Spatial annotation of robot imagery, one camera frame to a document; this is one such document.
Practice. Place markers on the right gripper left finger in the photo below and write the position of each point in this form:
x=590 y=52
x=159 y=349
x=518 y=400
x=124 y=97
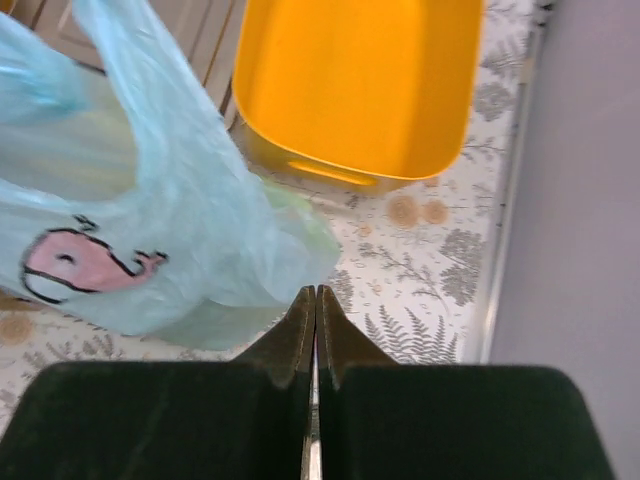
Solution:
x=247 y=418

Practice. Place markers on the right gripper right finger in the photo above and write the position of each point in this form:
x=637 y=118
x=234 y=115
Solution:
x=379 y=419

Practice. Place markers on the blue cartoon plastic bag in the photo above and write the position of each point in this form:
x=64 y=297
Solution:
x=125 y=202

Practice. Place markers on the yellow plastic basket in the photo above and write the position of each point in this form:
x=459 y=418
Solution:
x=371 y=95

